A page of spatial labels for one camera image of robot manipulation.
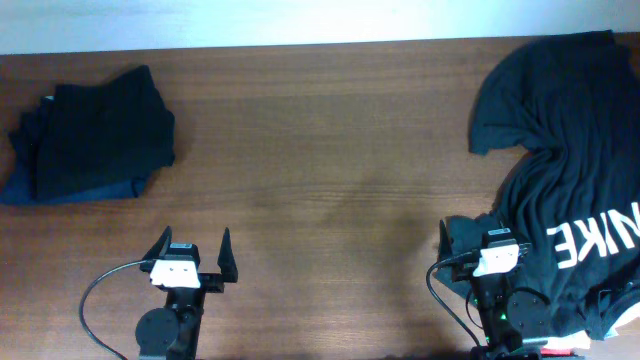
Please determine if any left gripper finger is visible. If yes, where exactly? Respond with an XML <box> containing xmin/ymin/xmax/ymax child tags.
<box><xmin>142</xmin><ymin>226</ymin><xmax>172</xmax><ymax>261</ymax></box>
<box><xmin>217</xmin><ymin>228</ymin><xmax>238</xmax><ymax>283</ymax></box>

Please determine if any black Nike t-shirt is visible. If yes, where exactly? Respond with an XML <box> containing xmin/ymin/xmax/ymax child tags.
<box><xmin>447</xmin><ymin>31</ymin><xmax>639</xmax><ymax>340</ymax></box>

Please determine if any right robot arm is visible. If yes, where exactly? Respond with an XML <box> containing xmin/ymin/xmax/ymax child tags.
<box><xmin>439</xmin><ymin>223</ymin><xmax>550</xmax><ymax>359</ymax></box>

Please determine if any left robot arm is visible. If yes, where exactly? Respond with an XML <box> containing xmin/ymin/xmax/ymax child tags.
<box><xmin>135</xmin><ymin>227</ymin><xmax>238</xmax><ymax>360</ymax></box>

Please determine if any red t-shirt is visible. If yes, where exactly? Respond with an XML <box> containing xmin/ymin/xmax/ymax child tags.
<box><xmin>540</xmin><ymin>348</ymin><xmax>574</xmax><ymax>357</ymax></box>

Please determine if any folded black garment on top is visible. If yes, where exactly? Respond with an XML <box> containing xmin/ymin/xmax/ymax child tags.
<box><xmin>36</xmin><ymin>65</ymin><xmax>175</xmax><ymax>200</ymax></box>

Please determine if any folded navy blue garment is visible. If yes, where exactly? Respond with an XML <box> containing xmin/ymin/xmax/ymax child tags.
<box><xmin>1</xmin><ymin>96</ymin><xmax>151</xmax><ymax>206</ymax></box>

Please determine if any white t-shirt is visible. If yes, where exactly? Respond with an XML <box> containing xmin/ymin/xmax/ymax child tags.
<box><xmin>543</xmin><ymin>303</ymin><xmax>639</xmax><ymax>350</ymax></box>

